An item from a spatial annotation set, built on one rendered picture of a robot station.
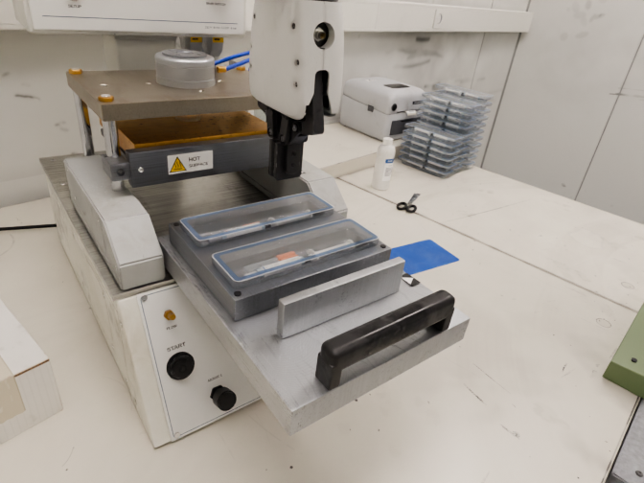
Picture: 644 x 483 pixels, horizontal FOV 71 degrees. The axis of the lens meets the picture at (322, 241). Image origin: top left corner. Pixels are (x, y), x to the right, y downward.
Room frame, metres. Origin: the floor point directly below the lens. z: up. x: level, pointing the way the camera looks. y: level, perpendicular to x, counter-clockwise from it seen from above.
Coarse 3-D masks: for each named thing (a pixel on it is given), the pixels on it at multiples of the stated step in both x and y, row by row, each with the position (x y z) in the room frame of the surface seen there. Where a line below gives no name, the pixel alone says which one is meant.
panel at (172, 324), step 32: (160, 288) 0.42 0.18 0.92; (160, 320) 0.40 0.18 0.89; (192, 320) 0.42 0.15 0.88; (160, 352) 0.38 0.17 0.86; (192, 352) 0.40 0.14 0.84; (224, 352) 0.42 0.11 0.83; (160, 384) 0.37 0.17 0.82; (192, 384) 0.38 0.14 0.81; (224, 384) 0.40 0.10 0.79; (192, 416) 0.37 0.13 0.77
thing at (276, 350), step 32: (192, 288) 0.38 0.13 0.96; (320, 288) 0.34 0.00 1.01; (352, 288) 0.36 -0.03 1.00; (384, 288) 0.39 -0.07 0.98; (416, 288) 0.41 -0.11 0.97; (224, 320) 0.32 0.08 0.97; (256, 320) 0.33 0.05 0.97; (288, 320) 0.31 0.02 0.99; (320, 320) 0.33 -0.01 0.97; (352, 320) 0.35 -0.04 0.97; (256, 352) 0.29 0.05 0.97; (288, 352) 0.29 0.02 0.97; (384, 352) 0.31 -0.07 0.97; (416, 352) 0.32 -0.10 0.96; (256, 384) 0.27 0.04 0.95; (288, 384) 0.26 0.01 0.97; (320, 384) 0.26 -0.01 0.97; (352, 384) 0.27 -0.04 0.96; (288, 416) 0.23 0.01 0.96; (320, 416) 0.25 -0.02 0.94
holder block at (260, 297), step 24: (336, 216) 0.52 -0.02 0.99; (240, 240) 0.43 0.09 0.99; (192, 264) 0.40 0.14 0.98; (336, 264) 0.40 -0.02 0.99; (360, 264) 0.42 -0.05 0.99; (216, 288) 0.35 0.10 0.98; (240, 288) 0.34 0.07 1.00; (264, 288) 0.35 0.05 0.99; (288, 288) 0.36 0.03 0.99; (240, 312) 0.33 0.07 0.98
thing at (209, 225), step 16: (240, 208) 0.49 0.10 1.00; (256, 208) 0.49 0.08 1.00; (272, 208) 0.50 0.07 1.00; (288, 208) 0.51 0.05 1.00; (304, 208) 0.51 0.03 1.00; (320, 208) 0.52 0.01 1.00; (192, 224) 0.44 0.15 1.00; (208, 224) 0.44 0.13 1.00; (224, 224) 0.45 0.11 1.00; (240, 224) 0.45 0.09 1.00; (256, 224) 0.45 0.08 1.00
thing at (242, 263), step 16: (336, 224) 0.48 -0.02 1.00; (352, 224) 0.48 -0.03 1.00; (272, 240) 0.42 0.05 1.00; (288, 240) 0.43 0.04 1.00; (304, 240) 0.43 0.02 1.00; (320, 240) 0.44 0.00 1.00; (336, 240) 0.44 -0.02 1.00; (352, 240) 0.44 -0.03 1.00; (368, 240) 0.45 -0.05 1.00; (224, 256) 0.38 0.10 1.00; (240, 256) 0.38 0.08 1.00; (256, 256) 0.39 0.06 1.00; (272, 256) 0.39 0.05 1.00; (288, 256) 0.39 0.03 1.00; (304, 256) 0.40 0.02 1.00; (240, 272) 0.36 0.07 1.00; (256, 272) 0.36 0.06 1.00
